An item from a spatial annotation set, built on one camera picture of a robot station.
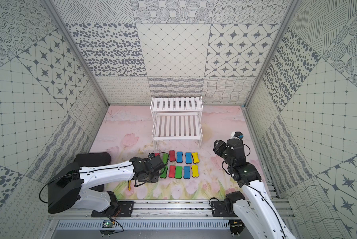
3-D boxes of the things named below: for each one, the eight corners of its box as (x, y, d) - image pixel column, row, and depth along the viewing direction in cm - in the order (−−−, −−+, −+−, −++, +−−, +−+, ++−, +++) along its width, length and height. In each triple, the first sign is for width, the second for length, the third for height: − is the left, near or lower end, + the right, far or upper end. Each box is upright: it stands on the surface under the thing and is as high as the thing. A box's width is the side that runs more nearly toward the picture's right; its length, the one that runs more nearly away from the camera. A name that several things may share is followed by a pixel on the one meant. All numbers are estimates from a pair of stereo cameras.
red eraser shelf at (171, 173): (169, 178, 86) (168, 175, 83) (169, 167, 90) (169, 165, 87) (175, 178, 86) (175, 175, 83) (175, 167, 90) (175, 165, 87)
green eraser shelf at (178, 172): (175, 178, 86) (174, 177, 85) (175, 167, 91) (175, 166, 89) (182, 178, 86) (182, 177, 85) (182, 167, 91) (182, 166, 89)
